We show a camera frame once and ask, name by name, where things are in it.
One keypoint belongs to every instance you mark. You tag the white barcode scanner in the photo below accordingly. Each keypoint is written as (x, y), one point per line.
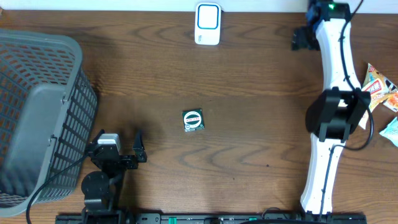
(207, 23)

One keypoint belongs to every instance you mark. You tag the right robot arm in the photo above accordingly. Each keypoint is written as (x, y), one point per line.
(336, 113)

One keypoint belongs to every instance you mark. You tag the yellow snack bag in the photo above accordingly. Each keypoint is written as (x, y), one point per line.
(378, 85)

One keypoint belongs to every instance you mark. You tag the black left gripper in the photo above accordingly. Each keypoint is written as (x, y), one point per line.
(131, 162)

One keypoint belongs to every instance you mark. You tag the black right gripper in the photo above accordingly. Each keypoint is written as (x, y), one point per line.
(299, 38)

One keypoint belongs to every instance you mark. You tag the light teal wipes packet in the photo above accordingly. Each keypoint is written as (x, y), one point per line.
(391, 132)

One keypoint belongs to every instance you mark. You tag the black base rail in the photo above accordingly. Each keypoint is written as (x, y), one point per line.
(156, 218)

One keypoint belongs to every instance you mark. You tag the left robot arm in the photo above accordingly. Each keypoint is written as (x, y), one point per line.
(102, 188)

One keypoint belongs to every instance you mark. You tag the small dark green box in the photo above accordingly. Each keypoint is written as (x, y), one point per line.
(193, 120)

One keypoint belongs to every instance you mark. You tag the grey plastic shopping basket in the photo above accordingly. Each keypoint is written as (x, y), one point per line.
(48, 109)

